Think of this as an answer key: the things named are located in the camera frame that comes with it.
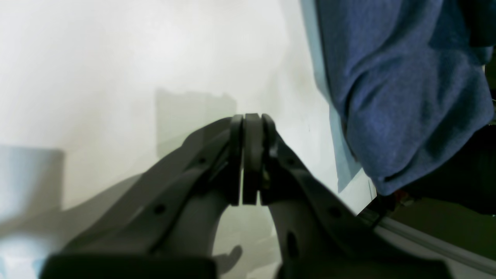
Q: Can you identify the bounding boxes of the blue t-shirt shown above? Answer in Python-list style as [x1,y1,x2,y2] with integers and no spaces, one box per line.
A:
[300,0,495,195]

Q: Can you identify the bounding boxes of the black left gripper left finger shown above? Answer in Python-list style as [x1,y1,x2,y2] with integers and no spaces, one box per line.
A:
[41,115,243,279]

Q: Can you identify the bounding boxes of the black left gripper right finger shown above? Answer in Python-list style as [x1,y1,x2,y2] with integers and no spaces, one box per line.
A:
[243,114,451,279]

